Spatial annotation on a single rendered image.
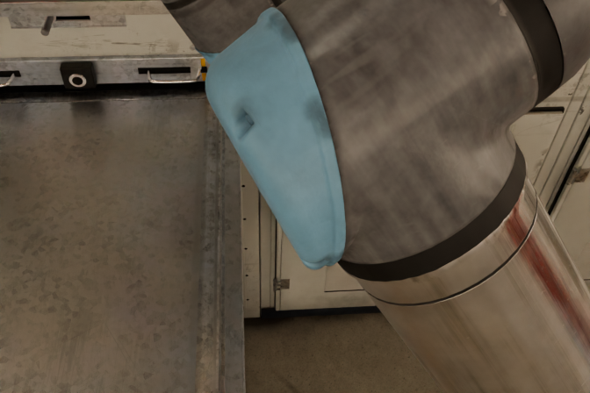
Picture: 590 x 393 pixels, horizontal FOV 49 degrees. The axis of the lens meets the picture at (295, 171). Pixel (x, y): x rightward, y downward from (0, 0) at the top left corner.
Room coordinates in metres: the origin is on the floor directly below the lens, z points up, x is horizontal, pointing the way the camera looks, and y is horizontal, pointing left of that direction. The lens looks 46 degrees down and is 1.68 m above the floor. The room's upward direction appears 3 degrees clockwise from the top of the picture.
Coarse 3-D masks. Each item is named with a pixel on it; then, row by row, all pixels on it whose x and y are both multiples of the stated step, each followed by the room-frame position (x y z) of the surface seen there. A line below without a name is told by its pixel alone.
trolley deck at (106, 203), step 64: (0, 128) 0.88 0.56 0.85; (64, 128) 0.89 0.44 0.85; (128, 128) 0.90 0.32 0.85; (192, 128) 0.91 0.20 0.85; (0, 192) 0.72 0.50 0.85; (64, 192) 0.73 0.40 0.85; (128, 192) 0.74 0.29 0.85; (192, 192) 0.74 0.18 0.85; (0, 256) 0.59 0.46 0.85; (64, 256) 0.59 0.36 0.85; (128, 256) 0.60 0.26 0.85; (192, 256) 0.61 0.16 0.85; (0, 320) 0.48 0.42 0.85; (64, 320) 0.48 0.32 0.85; (128, 320) 0.49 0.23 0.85; (192, 320) 0.49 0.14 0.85; (0, 384) 0.38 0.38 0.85; (64, 384) 0.38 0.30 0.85; (128, 384) 0.39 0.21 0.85; (192, 384) 0.39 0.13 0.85
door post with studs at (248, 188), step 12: (252, 180) 1.01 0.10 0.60; (252, 192) 1.01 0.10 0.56; (252, 204) 1.01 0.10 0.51; (252, 216) 1.01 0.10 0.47; (252, 228) 1.01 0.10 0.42; (252, 240) 1.01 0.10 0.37; (252, 252) 1.01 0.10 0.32; (252, 264) 1.01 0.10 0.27; (252, 276) 1.01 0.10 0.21; (252, 288) 1.01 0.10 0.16; (252, 300) 1.01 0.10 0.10; (252, 312) 1.01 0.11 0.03
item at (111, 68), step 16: (0, 64) 0.98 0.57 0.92; (16, 64) 0.99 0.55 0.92; (32, 64) 0.99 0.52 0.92; (48, 64) 1.00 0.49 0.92; (96, 64) 1.01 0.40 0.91; (112, 64) 1.01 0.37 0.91; (128, 64) 1.01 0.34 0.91; (144, 64) 1.02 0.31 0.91; (160, 64) 1.02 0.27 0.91; (176, 64) 1.02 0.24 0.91; (208, 64) 1.03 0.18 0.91; (0, 80) 0.98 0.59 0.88; (16, 80) 0.99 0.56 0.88; (32, 80) 0.99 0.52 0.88; (48, 80) 0.99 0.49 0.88; (112, 80) 1.01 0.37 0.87; (128, 80) 1.01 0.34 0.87; (144, 80) 1.02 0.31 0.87
